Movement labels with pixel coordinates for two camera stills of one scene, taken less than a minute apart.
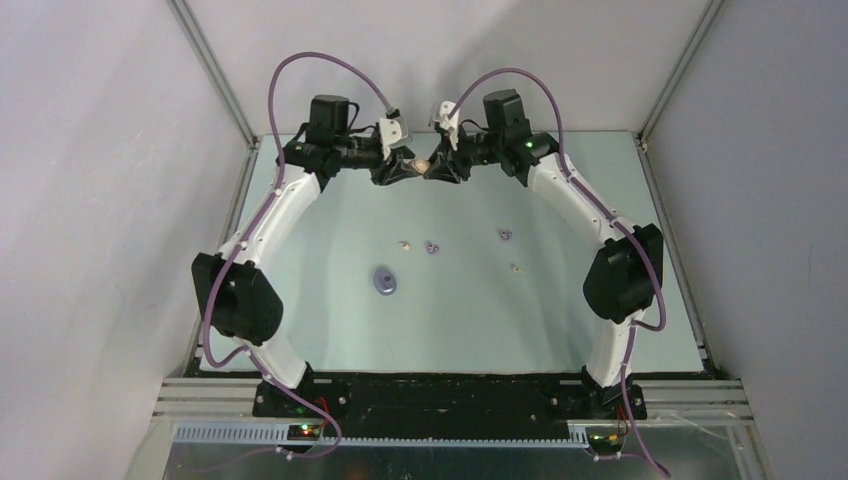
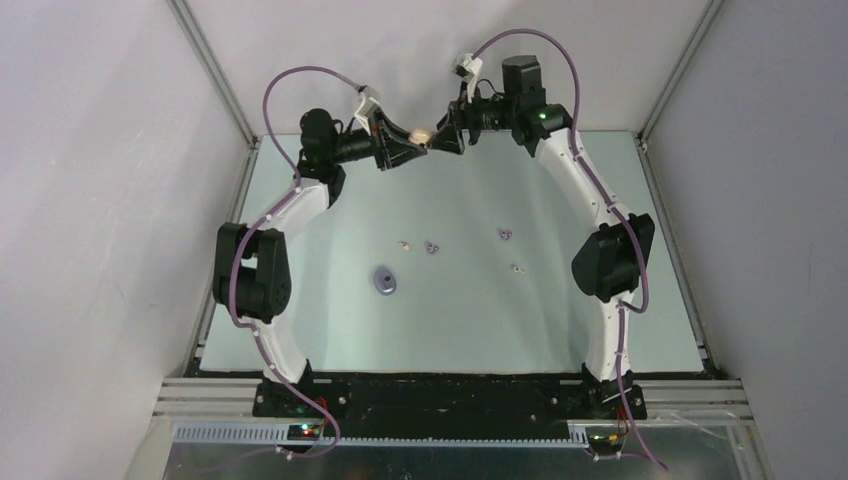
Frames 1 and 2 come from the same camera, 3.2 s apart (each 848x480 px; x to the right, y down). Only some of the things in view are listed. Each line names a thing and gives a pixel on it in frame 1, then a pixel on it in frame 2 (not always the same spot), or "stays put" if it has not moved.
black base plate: [445, 400] stays put
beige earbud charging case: [422, 165] -> [420, 135]
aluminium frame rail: [661, 399] stays put
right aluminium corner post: [674, 82] stays put
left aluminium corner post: [223, 85] stays put
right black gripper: [441, 168] -> [448, 137]
